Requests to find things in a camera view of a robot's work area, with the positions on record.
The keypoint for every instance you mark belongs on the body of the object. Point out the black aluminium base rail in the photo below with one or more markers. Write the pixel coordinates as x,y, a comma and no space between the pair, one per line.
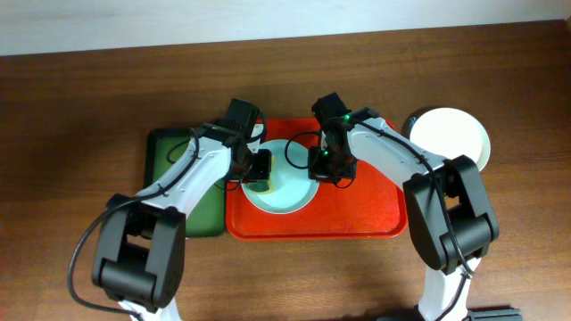
509,314

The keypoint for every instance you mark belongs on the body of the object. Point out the white plate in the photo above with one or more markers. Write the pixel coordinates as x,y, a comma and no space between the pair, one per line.
449,132

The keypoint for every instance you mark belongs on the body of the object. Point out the light blue plate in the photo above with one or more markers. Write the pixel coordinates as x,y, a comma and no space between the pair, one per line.
293,189

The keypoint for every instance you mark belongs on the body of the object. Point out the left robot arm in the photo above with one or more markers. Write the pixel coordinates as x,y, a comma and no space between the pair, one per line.
140,253

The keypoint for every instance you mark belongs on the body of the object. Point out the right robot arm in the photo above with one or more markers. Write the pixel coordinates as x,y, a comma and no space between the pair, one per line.
451,219

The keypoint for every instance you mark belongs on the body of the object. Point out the red plastic tray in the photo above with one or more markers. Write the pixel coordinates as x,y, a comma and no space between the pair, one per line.
370,207

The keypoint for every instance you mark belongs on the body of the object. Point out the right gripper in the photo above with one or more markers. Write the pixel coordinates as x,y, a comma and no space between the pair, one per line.
326,172

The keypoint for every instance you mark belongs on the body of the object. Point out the green yellow sponge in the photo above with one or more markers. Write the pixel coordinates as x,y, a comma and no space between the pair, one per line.
260,186

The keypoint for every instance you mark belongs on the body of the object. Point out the dark green tray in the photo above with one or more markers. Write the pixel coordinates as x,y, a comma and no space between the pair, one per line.
208,216

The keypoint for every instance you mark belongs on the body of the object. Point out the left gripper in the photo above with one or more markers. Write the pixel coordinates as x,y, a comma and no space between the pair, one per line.
260,166

